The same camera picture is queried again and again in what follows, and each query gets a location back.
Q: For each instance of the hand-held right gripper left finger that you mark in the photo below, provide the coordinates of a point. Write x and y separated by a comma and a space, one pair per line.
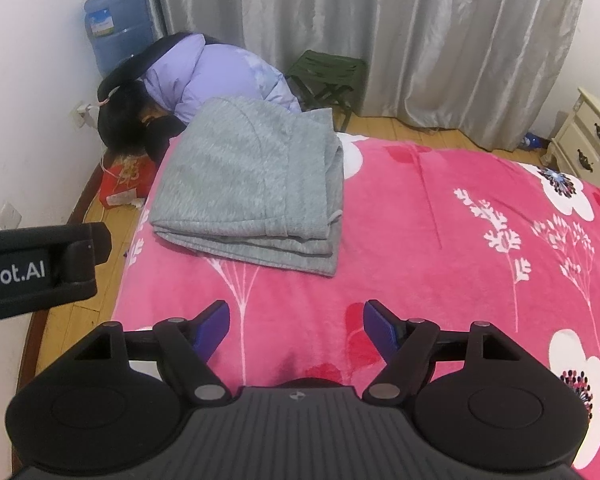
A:
212, 327

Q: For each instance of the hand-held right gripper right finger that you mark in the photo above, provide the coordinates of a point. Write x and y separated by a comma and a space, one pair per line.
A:
380, 327

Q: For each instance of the grey sweatpants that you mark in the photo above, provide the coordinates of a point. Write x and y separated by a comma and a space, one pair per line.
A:
240, 175

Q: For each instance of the pink floral blanket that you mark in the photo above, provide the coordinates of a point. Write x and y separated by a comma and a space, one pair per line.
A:
405, 240

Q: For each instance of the red bag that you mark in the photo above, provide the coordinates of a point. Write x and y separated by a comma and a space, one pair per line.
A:
125, 185

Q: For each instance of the small blue object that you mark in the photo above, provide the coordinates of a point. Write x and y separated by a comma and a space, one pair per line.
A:
532, 141

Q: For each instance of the blue water jug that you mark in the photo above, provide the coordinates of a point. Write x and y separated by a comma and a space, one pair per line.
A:
117, 25

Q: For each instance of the purple jacket pile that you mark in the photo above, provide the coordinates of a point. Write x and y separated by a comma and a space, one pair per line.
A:
215, 70

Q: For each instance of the green folding stool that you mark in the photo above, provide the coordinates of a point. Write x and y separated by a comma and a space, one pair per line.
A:
330, 67

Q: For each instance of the cream nightstand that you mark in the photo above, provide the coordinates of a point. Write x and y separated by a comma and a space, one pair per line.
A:
587, 145

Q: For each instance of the grey curtain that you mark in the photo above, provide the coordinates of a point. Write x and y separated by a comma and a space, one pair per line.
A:
380, 35

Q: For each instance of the white wall outlet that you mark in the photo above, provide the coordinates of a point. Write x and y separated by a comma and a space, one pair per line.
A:
9, 216
80, 115

